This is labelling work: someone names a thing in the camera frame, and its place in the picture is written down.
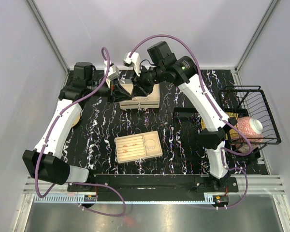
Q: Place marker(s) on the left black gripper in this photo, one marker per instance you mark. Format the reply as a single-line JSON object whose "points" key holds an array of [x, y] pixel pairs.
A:
{"points": [[120, 94]]}

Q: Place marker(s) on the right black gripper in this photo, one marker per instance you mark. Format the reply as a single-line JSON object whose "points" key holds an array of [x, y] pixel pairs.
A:
{"points": [[140, 88]]}

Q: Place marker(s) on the beige jewelry drawer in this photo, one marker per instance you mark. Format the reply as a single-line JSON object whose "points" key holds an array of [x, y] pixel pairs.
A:
{"points": [[149, 102]]}

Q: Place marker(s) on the beige ring tray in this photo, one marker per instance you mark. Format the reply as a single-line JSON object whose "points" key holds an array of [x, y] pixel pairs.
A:
{"points": [[138, 147]]}

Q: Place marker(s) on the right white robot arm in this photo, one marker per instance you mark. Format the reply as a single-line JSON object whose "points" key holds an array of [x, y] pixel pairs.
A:
{"points": [[186, 76]]}

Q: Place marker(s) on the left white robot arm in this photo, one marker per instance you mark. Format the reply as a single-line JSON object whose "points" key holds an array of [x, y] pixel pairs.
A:
{"points": [[44, 162]]}

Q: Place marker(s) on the yellow patterned plate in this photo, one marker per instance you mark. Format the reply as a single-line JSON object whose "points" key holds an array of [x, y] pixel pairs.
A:
{"points": [[76, 121]]}

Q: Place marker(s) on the gold rings in tray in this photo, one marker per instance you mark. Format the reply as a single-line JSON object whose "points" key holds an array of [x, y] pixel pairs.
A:
{"points": [[128, 148]]}

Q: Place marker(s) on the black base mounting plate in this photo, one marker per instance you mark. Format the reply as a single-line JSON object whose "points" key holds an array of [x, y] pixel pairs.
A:
{"points": [[196, 182]]}

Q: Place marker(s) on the yellow woven bamboo plate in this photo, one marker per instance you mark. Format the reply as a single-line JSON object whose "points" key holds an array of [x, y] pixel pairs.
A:
{"points": [[232, 133]]}

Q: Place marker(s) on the white pink patterned bowl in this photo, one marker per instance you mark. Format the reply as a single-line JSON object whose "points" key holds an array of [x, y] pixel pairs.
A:
{"points": [[252, 129]]}

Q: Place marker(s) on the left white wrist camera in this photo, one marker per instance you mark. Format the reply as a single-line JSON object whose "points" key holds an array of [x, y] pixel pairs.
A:
{"points": [[112, 74]]}

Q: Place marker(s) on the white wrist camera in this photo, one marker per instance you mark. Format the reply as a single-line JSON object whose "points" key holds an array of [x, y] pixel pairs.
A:
{"points": [[112, 74], [133, 60]]}

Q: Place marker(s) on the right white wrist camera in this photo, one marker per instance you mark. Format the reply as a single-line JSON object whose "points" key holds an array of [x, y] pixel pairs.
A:
{"points": [[133, 60]]}

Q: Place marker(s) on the black wire dish rack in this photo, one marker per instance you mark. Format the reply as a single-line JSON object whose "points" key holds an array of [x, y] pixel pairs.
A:
{"points": [[252, 99]]}

